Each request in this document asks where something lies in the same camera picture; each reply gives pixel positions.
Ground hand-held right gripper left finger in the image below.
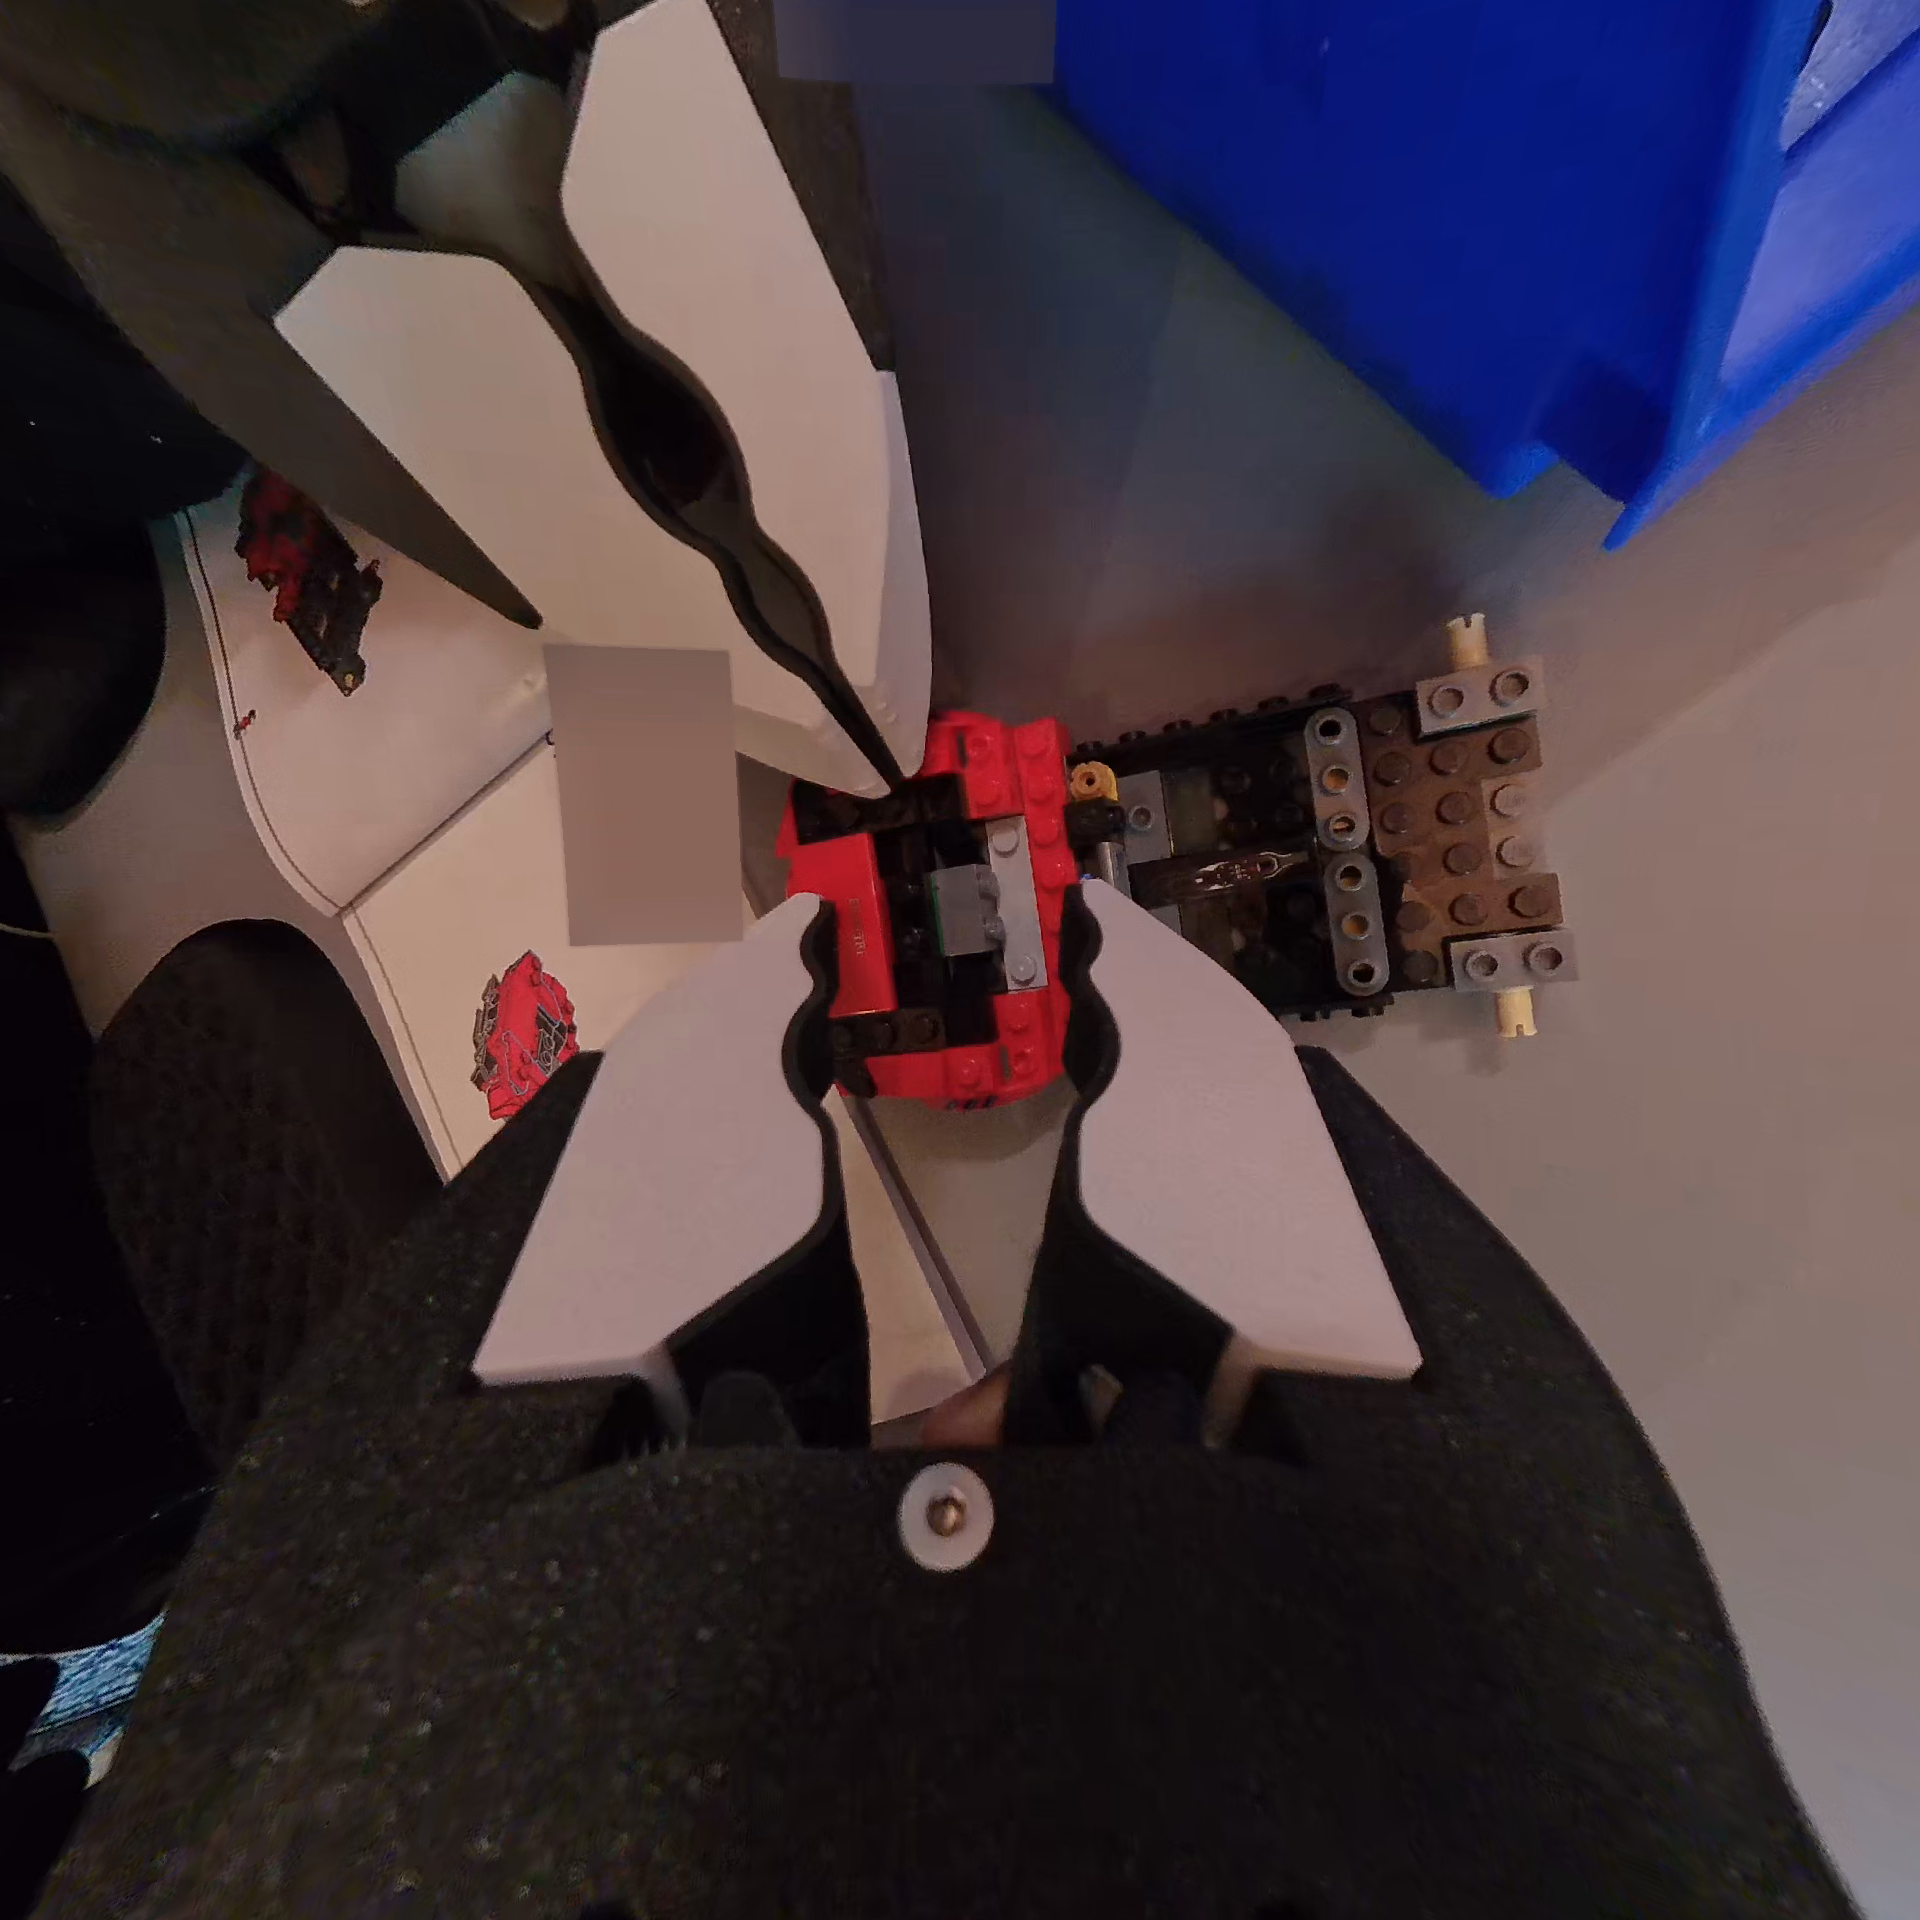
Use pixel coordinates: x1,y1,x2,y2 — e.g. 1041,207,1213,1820
475,894,876,1414

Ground blue plastic bin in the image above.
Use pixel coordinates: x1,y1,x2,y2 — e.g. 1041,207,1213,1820
1041,0,1920,547

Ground person's blue jeans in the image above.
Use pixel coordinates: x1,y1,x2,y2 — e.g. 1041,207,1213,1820
0,1616,159,1802

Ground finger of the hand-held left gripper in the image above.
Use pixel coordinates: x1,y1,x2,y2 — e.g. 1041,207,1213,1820
268,242,900,795
557,0,938,790

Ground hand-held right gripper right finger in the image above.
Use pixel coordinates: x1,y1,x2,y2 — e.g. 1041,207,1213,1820
1003,873,1421,1432

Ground black quilted pad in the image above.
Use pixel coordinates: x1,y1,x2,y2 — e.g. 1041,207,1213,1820
81,910,602,1502

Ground red and black lego car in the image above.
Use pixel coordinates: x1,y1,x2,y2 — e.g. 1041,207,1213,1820
773,613,1576,1119

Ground lego instruction booklet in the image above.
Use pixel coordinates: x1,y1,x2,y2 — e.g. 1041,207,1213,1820
152,479,997,1432

